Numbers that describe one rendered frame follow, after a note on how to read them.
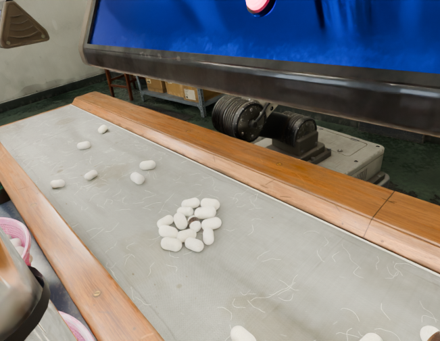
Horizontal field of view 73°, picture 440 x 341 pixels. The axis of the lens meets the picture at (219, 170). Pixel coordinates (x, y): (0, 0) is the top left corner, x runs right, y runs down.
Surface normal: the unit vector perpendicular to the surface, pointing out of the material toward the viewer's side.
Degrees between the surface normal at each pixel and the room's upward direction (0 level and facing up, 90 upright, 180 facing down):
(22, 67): 90
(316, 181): 0
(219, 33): 58
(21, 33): 90
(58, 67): 90
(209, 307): 0
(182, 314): 0
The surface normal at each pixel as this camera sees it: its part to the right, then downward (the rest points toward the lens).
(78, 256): -0.11, -0.84
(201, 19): -0.67, -0.07
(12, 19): 0.69, 0.31
